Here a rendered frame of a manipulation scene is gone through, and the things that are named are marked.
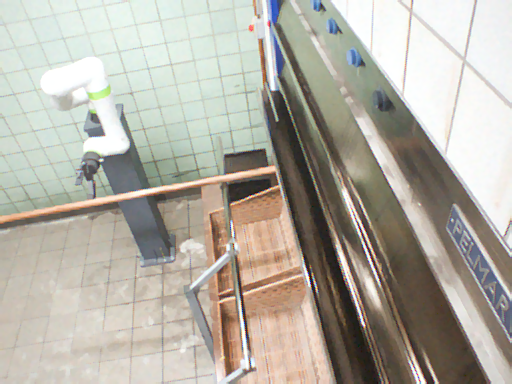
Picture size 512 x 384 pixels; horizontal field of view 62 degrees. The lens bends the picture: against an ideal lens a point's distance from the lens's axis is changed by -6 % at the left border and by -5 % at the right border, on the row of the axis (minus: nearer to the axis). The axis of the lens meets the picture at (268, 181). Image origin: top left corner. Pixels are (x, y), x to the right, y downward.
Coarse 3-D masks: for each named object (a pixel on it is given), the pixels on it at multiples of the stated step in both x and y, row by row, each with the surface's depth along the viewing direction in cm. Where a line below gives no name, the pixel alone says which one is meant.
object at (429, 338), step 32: (288, 32) 168; (288, 64) 158; (320, 64) 134; (320, 96) 132; (320, 128) 127; (352, 128) 110; (352, 160) 109; (352, 192) 107; (384, 192) 93; (352, 224) 101; (384, 224) 92; (384, 256) 91; (416, 256) 80; (384, 288) 87; (416, 288) 79; (416, 320) 78; (448, 320) 70; (416, 352) 77; (448, 352) 69
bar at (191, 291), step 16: (224, 160) 211; (224, 192) 193; (224, 208) 187; (224, 256) 174; (208, 272) 178; (240, 272) 163; (192, 288) 183; (240, 288) 157; (192, 304) 189; (240, 304) 151; (240, 320) 147; (208, 336) 209; (240, 336) 143; (240, 368) 139; (256, 368) 136
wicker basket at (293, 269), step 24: (264, 192) 243; (216, 216) 249; (240, 216) 253; (264, 216) 256; (216, 240) 250; (240, 240) 249; (264, 240) 247; (288, 240) 241; (240, 264) 237; (264, 264) 235; (288, 264) 234; (216, 288) 211
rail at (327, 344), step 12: (264, 108) 192; (264, 120) 187; (276, 156) 167; (288, 192) 153; (288, 204) 149; (300, 240) 137; (300, 252) 134; (312, 276) 127; (312, 288) 124; (312, 300) 122; (324, 324) 115; (324, 336) 113; (324, 348) 111; (336, 360) 108; (336, 372) 105
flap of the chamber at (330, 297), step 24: (264, 96) 203; (288, 120) 190; (288, 144) 177; (288, 168) 166; (312, 192) 156; (288, 216) 148; (312, 216) 148; (312, 240) 140; (312, 264) 133; (336, 264) 133; (336, 288) 127; (312, 312) 122; (336, 312) 120; (336, 336) 115; (360, 336) 115; (360, 360) 110
